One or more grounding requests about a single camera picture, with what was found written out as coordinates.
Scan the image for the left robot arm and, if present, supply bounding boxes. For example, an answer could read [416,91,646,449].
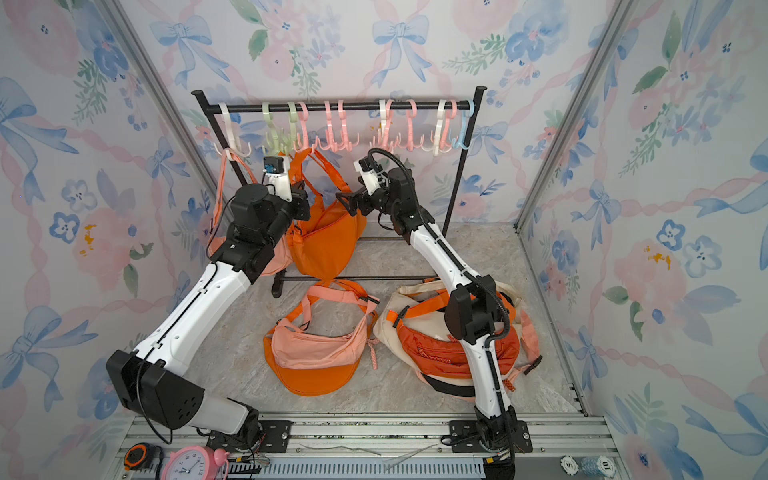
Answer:
[106,184,310,448]

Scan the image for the white hook right end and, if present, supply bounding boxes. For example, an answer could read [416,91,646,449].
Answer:
[422,99,452,157]

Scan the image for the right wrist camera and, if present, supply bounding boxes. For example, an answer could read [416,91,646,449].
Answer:
[355,157,386,196]

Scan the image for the white poker chips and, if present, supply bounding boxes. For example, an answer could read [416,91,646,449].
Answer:
[560,455,618,479]

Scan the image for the black corrugated cable hose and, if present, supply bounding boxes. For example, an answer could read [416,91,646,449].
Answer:
[367,147,511,349]

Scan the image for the orange crescent bag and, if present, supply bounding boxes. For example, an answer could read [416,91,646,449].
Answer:
[265,279,378,397]

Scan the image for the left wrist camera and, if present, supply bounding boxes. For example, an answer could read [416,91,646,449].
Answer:
[263,156,293,202]

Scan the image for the pink alarm clock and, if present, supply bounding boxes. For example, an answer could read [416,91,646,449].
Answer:
[161,446,229,480]

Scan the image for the orange black tape measure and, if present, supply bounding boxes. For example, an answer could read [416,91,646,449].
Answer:
[123,442,159,471]

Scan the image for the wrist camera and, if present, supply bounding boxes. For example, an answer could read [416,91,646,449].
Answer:
[263,156,293,202]
[355,157,386,196]

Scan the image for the black clothes rack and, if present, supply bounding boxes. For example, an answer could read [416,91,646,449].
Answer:
[191,85,488,298]

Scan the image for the beige crossbody bag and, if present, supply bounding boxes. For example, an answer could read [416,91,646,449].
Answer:
[373,279,541,393]

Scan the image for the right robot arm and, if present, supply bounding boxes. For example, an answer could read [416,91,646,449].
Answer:
[337,159,523,462]

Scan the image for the white hook far left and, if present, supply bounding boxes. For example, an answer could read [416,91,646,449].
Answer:
[215,103,252,159]

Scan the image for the light blue hook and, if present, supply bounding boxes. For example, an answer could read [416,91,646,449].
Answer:
[452,100,475,150]

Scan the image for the black crossbody bag front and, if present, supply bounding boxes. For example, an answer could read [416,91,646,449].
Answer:
[419,373,475,398]

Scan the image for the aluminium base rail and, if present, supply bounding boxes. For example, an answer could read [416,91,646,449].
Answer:
[104,413,625,480]

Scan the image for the pink hook right end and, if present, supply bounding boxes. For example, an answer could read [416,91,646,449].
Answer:
[445,99,459,148]

